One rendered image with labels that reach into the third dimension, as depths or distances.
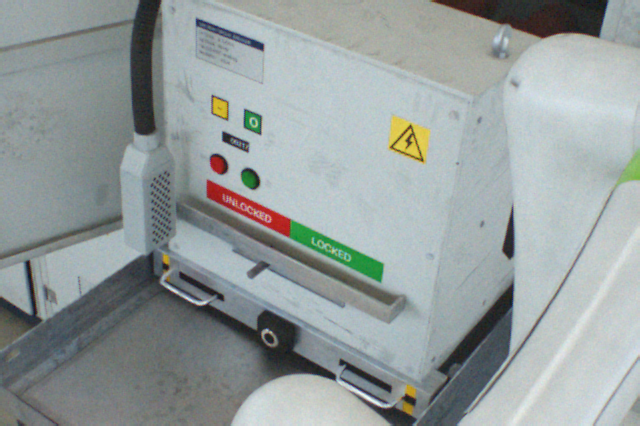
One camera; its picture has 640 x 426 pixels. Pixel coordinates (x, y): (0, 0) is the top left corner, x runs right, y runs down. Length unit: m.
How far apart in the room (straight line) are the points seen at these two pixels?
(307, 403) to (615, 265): 0.24
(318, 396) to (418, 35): 0.69
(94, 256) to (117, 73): 0.83
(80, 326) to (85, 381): 0.11
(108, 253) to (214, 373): 0.91
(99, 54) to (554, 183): 0.93
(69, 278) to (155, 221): 1.12
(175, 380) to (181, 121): 0.39
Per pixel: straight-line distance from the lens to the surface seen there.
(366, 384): 1.44
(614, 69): 0.86
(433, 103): 1.14
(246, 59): 1.29
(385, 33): 1.24
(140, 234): 1.43
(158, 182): 1.40
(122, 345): 1.54
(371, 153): 1.22
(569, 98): 0.86
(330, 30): 1.24
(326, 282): 1.32
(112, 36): 1.60
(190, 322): 1.57
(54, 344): 1.53
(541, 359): 0.67
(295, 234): 1.37
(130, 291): 1.62
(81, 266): 2.46
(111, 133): 1.70
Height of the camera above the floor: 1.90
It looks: 36 degrees down
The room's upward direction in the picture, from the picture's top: 5 degrees clockwise
